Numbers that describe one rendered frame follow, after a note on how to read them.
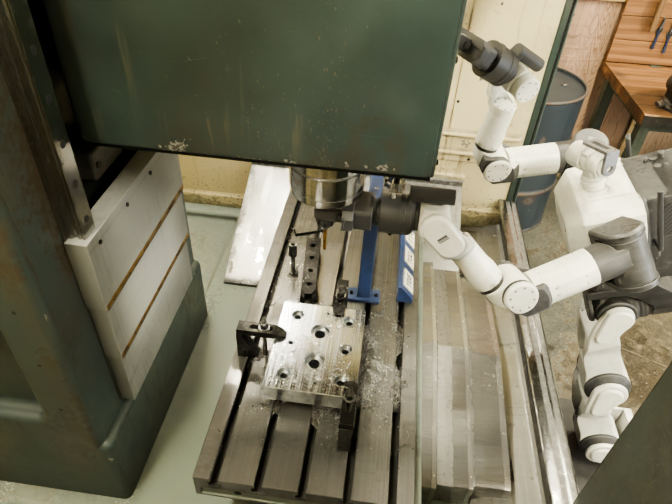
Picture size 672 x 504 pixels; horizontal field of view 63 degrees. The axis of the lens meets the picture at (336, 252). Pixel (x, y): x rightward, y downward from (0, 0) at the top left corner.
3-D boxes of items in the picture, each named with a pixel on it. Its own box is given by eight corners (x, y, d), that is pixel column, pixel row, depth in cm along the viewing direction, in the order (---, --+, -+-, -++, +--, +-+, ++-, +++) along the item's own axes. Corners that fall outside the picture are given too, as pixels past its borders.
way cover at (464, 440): (481, 287, 216) (490, 256, 205) (506, 517, 147) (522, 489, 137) (404, 278, 218) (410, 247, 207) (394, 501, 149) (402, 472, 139)
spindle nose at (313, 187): (293, 166, 123) (293, 116, 115) (365, 170, 123) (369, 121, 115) (284, 207, 111) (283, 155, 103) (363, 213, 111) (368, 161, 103)
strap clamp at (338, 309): (347, 305, 166) (350, 269, 156) (342, 338, 156) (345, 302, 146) (336, 304, 166) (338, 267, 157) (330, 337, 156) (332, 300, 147)
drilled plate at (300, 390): (364, 323, 156) (366, 310, 152) (354, 410, 134) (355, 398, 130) (284, 313, 157) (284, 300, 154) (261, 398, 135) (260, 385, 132)
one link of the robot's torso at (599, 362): (617, 366, 195) (631, 269, 167) (631, 408, 182) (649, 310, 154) (571, 368, 199) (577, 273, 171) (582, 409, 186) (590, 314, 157)
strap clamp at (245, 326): (287, 352, 151) (287, 315, 142) (285, 362, 149) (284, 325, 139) (241, 346, 152) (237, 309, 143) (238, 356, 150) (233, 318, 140)
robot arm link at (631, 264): (589, 287, 133) (643, 265, 132) (608, 299, 124) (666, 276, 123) (575, 244, 130) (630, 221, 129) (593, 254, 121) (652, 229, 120)
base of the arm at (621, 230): (601, 279, 138) (650, 266, 134) (612, 301, 126) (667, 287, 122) (583, 226, 134) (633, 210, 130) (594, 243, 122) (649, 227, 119)
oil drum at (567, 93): (535, 186, 388) (576, 64, 331) (550, 239, 343) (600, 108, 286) (450, 177, 392) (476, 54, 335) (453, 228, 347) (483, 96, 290)
